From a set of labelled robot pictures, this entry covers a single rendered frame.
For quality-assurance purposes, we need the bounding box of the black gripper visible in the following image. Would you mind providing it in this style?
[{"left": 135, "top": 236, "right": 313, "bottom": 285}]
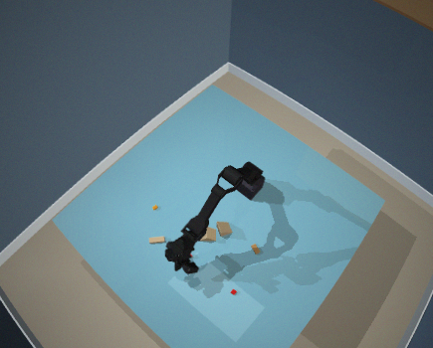
[{"left": 166, "top": 241, "right": 199, "bottom": 274}]

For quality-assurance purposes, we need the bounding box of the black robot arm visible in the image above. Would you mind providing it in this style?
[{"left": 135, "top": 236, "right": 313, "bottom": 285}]
[{"left": 165, "top": 161, "right": 264, "bottom": 262}]

